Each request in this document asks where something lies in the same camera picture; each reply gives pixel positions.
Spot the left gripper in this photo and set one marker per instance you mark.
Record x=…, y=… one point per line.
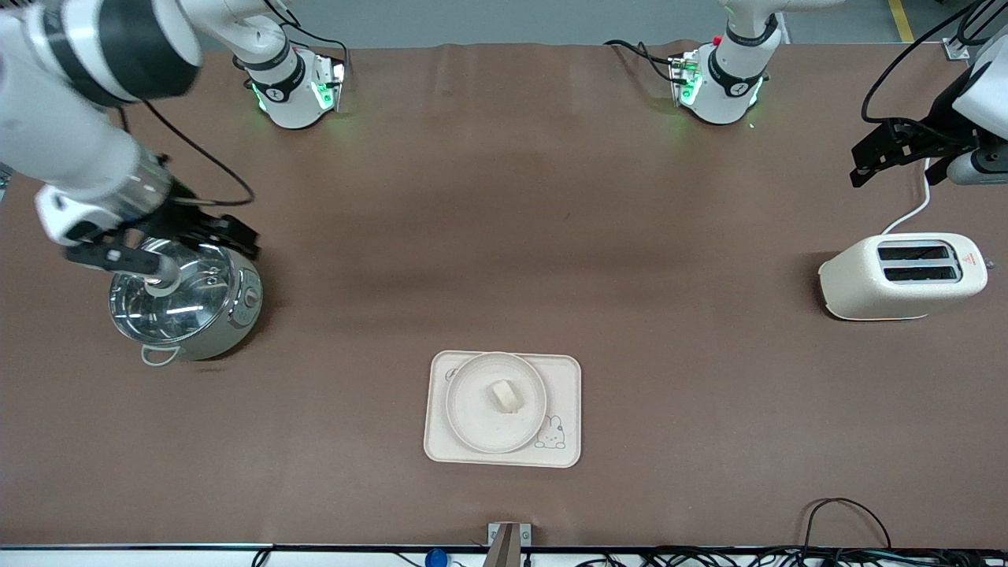
x=939, y=135

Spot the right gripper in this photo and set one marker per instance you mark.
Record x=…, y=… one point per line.
x=178, y=218

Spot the round cream plate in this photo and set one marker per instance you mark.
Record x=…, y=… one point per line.
x=472, y=425

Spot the small pale bun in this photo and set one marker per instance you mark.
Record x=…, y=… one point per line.
x=505, y=396

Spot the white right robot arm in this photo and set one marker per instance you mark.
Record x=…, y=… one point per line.
x=47, y=134

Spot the cream rabbit print tray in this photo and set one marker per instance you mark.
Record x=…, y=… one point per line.
x=563, y=394

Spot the glass pot lid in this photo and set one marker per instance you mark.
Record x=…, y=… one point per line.
x=189, y=315

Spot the steel electric cooking pot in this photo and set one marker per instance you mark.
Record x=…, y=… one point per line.
x=236, y=323

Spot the cream two-slot toaster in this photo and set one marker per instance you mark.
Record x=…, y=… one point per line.
x=890, y=295

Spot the green lit base connector box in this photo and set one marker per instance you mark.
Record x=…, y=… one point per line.
x=329, y=83
x=683, y=79

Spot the brown table mat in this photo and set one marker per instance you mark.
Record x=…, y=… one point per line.
x=504, y=181

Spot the blue round knob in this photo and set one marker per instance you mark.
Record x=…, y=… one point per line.
x=435, y=559

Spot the grey metal bracket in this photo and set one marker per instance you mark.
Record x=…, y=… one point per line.
x=509, y=539

